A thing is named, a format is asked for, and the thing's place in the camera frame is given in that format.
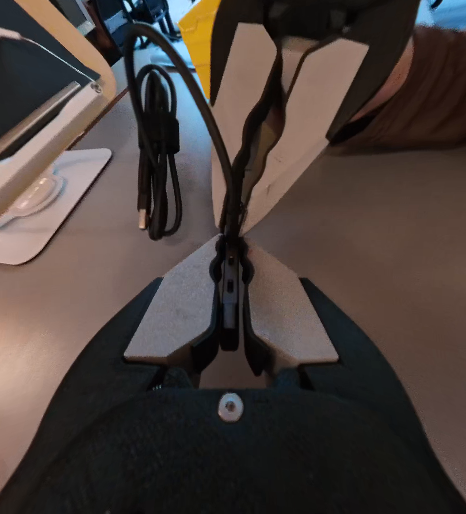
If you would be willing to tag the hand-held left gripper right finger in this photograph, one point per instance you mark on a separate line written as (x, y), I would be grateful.
(285, 313)

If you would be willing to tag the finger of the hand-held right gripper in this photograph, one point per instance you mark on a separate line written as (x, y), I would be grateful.
(317, 100)
(237, 80)

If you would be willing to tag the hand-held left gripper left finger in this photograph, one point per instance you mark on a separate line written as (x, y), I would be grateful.
(177, 313)

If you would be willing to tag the person's right forearm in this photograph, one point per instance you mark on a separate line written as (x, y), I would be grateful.
(449, 92)

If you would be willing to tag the yellow bin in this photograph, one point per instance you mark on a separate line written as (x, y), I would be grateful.
(197, 40)

